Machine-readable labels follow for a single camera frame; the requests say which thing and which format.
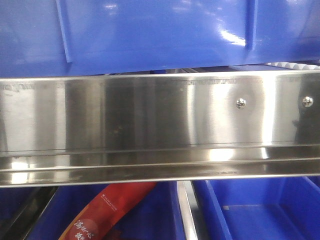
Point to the large blue plastic bin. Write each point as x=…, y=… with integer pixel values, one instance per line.
x=40, y=38

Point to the blue bin on lower shelf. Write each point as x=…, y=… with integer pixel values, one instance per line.
x=156, y=217

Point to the red snack package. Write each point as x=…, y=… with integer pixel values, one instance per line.
x=105, y=210

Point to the white roller track strip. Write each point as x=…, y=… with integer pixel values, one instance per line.
x=294, y=66

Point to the stainless steel rack frame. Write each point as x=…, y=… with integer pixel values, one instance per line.
x=159, y=127

